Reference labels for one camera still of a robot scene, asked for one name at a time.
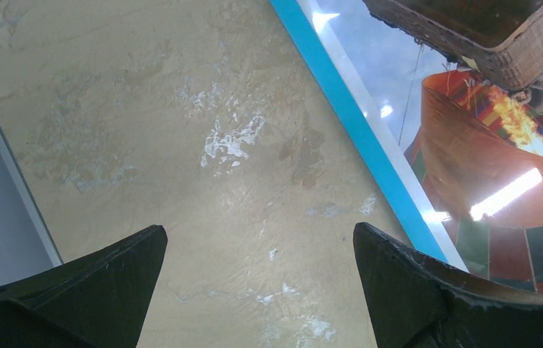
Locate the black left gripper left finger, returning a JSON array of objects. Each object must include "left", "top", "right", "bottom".
[{"left": 0, "top": 225, "right": 168, "bottom": 347}]

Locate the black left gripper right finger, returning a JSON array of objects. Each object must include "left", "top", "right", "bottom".
[{"left": 353, "top": 223, "right": 543, "bottom": 347}]

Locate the hot air balloon photo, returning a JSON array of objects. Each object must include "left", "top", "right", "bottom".
[{"left": 315, "top": 1, "right": 543, "bottom": 293}]

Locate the blue wooden picture frame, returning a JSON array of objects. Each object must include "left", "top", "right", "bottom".
[{"left": 271, "top": 1, "right": 463, "bottom": 266}]

